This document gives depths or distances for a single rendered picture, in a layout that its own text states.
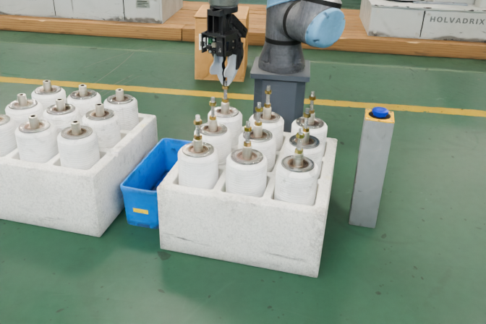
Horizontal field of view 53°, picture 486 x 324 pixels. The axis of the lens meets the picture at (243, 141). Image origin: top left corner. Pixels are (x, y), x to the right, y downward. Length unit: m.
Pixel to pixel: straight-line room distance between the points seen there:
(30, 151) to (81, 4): 2.05
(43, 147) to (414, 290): 0.95
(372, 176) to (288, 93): 0.42
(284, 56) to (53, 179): 0.76
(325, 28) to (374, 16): 1.63
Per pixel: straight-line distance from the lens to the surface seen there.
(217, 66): 1.30
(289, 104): 1.55
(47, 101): 1.54
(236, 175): 1.09
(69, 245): 1.30
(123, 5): 3.18
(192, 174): 1.12
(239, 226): 1.13
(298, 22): 1.43
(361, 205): 1.33
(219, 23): 1.23
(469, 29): 3.15
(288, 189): 1.08
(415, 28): 3.07
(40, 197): 1.33
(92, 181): 1.22
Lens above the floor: 0.78
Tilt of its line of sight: 27 degrees down
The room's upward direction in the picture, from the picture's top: 2 degrees clockwise
